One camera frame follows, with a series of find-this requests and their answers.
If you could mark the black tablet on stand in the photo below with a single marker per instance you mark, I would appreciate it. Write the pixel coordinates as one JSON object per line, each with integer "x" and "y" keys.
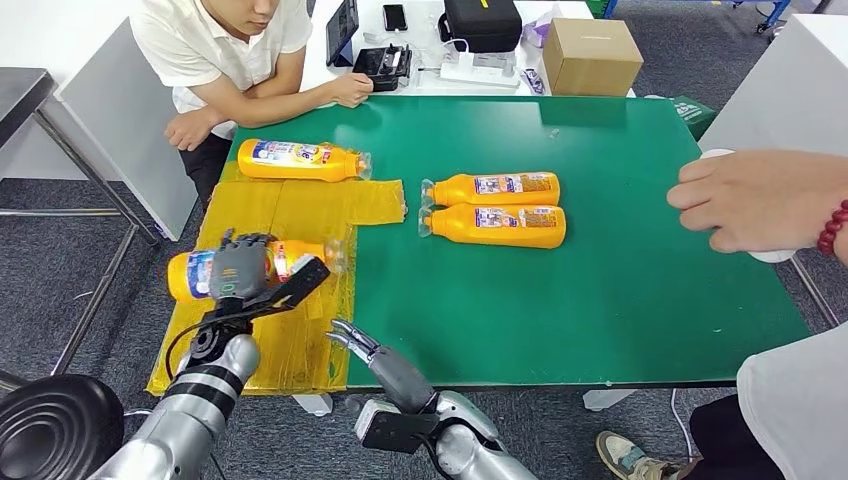
{"x": 341, "y": 30}

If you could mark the black carrying case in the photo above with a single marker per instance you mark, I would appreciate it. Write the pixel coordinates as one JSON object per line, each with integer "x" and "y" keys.
{"x": 480, "y": 25}

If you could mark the person's forearm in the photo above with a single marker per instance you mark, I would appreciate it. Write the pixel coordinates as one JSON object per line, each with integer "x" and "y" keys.
{"x": 841, "y": 179}

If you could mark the black remote controller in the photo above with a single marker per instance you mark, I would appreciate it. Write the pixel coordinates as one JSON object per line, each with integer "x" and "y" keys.
{"x": 381, "y": 66}

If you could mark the person's left hand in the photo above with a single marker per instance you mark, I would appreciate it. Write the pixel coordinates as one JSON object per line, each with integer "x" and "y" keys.
{"x": 192, "y": 130}

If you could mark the green plastic crate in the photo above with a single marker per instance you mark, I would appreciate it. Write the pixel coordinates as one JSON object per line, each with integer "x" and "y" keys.
{"x": 594, "y": 6}

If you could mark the person's right forearm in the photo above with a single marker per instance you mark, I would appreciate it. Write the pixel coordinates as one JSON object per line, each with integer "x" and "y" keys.
{"x": 278, "y": 109}

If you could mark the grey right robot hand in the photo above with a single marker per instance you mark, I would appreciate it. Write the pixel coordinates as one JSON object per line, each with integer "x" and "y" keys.
{"x": 401, "y": 381}

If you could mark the white desk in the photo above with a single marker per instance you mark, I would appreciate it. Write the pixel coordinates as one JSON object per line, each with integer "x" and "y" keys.
{"x": 782, "y": 86}
{"x": 424, "y": 13}
{"x": 99, "y": 132}

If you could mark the person's left forearm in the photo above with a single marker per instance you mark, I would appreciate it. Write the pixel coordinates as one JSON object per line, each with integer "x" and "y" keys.
{"x": 272, "y": 83}

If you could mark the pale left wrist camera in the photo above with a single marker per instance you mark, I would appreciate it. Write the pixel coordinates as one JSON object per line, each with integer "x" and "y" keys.
{"x": 291, "y": 288}

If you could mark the purple plastic bag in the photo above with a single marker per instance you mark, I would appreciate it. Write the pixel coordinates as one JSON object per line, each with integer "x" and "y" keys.
{"x": 536, "y": 32}

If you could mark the black smartphone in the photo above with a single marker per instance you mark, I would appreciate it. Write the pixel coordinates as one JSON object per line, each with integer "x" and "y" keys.
{"x": 395, "y": 17}

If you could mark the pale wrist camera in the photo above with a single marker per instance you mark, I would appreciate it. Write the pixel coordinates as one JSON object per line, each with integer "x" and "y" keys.
{"x": 291, "y": 288}
{"x": 378, "y": 417}

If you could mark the steel table legs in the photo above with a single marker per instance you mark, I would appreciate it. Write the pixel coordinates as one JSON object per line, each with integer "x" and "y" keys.
{"x": 813, "y": 291}

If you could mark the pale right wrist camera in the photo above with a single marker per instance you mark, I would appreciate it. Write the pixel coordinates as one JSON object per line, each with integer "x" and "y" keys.
{"x": 378, "y": 417}

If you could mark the black round stool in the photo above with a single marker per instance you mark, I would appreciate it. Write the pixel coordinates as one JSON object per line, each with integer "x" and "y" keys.
{"x": 56, "y": 427}

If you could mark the brown cardboard box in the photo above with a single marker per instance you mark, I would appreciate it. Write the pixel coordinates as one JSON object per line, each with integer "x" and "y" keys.
{"x": 590, "y": 61}

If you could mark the white power strip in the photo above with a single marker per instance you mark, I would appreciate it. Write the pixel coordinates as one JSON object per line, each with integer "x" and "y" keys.
{"x": 478, "y": 74}

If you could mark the small white adapter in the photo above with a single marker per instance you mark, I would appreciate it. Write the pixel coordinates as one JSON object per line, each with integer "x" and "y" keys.
{"x": 372, "y": 37}

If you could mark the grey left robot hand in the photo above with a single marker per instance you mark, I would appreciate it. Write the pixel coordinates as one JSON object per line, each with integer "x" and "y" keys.
{"x": 238, "y": 272}

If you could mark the yellow taped cardboard mat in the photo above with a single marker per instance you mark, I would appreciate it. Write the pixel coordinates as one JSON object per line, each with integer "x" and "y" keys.
{"x": 291, "y": 358}

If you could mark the orange detergent bottle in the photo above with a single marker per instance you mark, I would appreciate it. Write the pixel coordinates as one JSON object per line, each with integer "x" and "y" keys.
{"x": 341, "y": 166}
{"x": 175, "y": 281}
{"x": 457, "y": 192}
{"x": 457, "y": 228}

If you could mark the white table foot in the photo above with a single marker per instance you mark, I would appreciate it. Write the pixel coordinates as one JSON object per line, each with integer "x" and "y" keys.
{"x": 314, "y": 404}
{"x": 606, "y": 399}

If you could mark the person's right hand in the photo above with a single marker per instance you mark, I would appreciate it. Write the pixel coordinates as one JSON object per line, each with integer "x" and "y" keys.
{"x": 352, "y": 89}

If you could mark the steel table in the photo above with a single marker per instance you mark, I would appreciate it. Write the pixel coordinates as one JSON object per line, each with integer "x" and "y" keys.
{"x": 20, "y": 93}

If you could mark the person's hand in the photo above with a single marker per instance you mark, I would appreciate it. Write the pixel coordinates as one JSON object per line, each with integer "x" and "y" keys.
{"x": 762, "y": 199}

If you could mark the small purple packet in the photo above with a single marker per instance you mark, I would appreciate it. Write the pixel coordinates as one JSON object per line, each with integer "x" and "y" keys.
{"x": 533, "y": 81}

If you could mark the person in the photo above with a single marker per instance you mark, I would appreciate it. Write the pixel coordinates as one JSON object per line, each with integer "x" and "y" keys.
{"x": 199, "y": 46}
{"x": 795, "y": 411}

